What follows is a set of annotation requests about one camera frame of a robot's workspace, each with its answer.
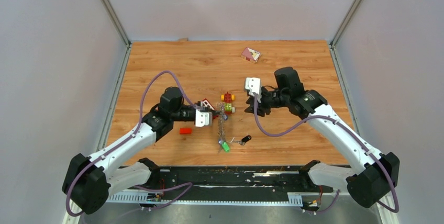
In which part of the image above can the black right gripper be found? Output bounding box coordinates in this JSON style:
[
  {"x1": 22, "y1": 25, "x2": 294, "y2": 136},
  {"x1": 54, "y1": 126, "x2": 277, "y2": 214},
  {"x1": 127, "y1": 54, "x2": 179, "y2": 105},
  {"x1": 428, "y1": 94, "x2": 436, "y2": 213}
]
[{"x1": 245, "y1": 88, "x2": 289, "y2": 116}]

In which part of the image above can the chain of metal keyrings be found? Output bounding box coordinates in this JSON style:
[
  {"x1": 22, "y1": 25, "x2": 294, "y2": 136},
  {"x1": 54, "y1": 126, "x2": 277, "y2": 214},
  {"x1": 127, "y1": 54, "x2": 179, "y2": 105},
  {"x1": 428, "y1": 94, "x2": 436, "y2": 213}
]
[{"x1": 215, "y1": 102, "x2": 230, "y2": 154}]

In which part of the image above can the key with black tag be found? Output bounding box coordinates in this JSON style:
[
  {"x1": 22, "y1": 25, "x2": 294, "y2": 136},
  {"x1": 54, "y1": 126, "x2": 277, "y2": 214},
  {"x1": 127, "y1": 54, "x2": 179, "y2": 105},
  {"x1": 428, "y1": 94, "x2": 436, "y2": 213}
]
[{"x1": 234, "y1": 135, "x2": 252, "y2": 145}]

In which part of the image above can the green key tag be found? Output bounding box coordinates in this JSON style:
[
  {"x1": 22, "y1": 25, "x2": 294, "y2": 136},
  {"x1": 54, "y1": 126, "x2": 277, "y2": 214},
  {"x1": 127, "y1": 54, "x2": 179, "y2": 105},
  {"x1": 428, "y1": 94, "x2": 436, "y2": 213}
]
[{"x1": 221, "y1": 142, "x2": 230, "y2": 152}]

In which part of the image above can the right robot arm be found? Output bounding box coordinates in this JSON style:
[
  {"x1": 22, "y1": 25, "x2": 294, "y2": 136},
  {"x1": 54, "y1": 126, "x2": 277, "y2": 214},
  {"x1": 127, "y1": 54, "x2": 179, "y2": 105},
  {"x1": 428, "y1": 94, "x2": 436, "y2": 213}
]
[{"x1": 244, "y1": 66, "x2": 400, "y2": 213}]

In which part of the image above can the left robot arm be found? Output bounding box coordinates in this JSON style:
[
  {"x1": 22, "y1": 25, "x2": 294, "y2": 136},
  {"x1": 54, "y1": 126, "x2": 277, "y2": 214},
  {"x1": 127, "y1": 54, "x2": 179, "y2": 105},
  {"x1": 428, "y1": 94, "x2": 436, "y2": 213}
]
[{"x1": 62, "y1": 87, "x2": 222, "y2": 217}]

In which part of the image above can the red window toy brick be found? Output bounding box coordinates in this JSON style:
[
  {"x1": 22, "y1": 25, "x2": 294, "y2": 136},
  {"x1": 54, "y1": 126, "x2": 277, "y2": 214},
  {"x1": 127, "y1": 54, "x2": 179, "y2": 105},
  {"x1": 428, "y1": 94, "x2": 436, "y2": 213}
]
[{"x1": 201, "y1": 98, "x2": 215, "y2": 110}]

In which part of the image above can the red toy brick car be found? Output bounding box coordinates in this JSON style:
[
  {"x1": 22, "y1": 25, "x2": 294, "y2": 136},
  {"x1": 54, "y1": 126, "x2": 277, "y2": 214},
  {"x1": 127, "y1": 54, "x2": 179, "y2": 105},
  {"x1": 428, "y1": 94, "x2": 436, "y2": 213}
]
[{"x1": 221, "y1": 92, "x2": 236, "y2": 115}]

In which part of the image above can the small red toy brick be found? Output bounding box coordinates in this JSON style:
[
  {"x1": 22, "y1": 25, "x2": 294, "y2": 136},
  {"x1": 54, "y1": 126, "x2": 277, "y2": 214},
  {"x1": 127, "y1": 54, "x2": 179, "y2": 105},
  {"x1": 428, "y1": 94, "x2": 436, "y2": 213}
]
[{"x1": 179, "y1": 127, "x2": 192, "y2": 135}]

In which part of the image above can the red patterned card box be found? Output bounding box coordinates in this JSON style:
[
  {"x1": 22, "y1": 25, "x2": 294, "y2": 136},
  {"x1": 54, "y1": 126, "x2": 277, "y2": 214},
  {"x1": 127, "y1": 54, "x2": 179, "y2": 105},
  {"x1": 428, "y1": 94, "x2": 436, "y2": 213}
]
[{"x1": 240, "y1": 47, "x2": 262, "y2": 63}]

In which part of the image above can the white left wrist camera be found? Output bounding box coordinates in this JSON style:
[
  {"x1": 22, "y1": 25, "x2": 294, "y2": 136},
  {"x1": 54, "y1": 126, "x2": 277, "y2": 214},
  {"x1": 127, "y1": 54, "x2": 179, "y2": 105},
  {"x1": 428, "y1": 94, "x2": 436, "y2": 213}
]
[{"x1": 194, "y1": 109, "x2": 213, "y2": 127}]

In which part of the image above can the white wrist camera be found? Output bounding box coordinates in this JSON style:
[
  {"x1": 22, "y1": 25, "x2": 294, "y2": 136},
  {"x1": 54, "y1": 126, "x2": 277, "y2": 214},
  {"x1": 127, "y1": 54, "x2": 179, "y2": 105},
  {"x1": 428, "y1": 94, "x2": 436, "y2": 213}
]
[
  {"x1": 244, "y1": 77, "x2": 261, "y2": 97},
  {"x1": 194, "y1": 109, "x2": 213, "y2": 127}
]

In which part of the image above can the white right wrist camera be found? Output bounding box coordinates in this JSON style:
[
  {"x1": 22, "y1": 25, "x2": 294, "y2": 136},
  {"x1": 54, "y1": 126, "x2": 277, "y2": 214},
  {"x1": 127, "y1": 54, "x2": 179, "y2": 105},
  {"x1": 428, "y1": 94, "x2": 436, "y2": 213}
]
[{"x1": 244, "y1": 77, "x2": 261, "y2": 97}]

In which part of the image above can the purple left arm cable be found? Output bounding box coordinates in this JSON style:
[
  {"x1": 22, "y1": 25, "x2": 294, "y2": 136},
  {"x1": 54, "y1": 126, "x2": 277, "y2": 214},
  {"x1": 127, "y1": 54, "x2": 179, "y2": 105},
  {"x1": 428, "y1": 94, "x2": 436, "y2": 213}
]
[{"x1": 65, "y1": 71, "x2": 202, "y2": 217}]

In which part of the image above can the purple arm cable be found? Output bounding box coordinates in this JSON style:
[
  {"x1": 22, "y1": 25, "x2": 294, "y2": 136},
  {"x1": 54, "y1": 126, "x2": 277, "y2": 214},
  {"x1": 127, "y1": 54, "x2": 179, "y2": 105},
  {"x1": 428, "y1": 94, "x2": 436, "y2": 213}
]
[
  {"x1": 65, "y1": 71, "x2": 202, "y2": 217},
  {"x1": 253, "y1": 94, "x2": 399, "y2": 215}
]

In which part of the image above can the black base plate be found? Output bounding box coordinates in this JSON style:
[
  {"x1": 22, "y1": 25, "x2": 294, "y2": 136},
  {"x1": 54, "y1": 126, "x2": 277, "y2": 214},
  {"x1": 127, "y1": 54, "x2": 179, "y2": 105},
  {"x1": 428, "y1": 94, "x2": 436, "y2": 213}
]
[{"x1": 143, "y1": 165, "x2": 334, "y2": 202}]

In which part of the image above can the aluminium frame post right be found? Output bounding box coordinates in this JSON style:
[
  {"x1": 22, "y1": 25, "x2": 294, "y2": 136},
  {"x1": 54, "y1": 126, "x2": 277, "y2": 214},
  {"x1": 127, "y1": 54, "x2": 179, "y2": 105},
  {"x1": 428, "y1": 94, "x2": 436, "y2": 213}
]
[{"x1": 330, "y1": 0, "x2": 363, "y2": 48}]

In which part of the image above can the aluminium frame post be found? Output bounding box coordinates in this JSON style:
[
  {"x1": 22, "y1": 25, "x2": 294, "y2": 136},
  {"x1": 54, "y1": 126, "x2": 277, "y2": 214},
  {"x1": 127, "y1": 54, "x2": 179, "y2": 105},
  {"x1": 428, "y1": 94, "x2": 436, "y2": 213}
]
[
  {"x1": 100, "y1": 0, "x2": 131, "y2": 48},
  {"x1": 330, "y1": 0, "x2": 363, "y2": 48}
]

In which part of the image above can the aluminium frame post left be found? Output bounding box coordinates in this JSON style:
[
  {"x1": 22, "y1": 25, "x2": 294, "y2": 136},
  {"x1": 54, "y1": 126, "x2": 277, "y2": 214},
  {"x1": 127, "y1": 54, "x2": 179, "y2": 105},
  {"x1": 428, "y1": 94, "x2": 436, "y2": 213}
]
[{"x1": 100, "y1": 0, "x2": 131, "y2": 48}]

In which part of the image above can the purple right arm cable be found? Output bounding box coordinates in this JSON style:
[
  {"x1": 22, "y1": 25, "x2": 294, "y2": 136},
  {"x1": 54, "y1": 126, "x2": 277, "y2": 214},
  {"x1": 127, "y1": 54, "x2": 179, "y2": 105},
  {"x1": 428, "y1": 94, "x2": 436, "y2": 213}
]
[{"x1": 253, "y1": 94, "x2": 399, "y2": 215}]

